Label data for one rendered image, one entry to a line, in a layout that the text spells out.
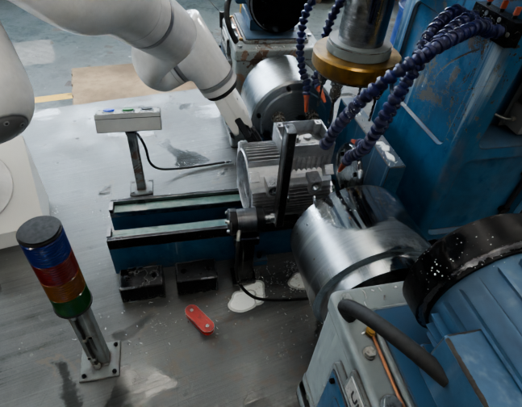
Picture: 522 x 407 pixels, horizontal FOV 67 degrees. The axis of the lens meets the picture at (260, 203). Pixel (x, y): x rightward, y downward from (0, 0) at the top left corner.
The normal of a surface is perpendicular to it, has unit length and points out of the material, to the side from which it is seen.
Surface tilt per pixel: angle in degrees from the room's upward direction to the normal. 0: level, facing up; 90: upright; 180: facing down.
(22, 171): 45
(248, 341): 0
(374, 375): 0
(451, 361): 90
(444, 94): 90
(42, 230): 0
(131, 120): 69
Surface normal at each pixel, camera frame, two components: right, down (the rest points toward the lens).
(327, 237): -0.67, -0.42
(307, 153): 0.23, 0.68
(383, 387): 0.07, -0.72
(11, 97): 0.90, 0.21
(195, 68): 0.02, 0.76
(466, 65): -0.98, 0.10
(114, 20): 0.52, 0.85
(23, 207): 0.33, -0.05
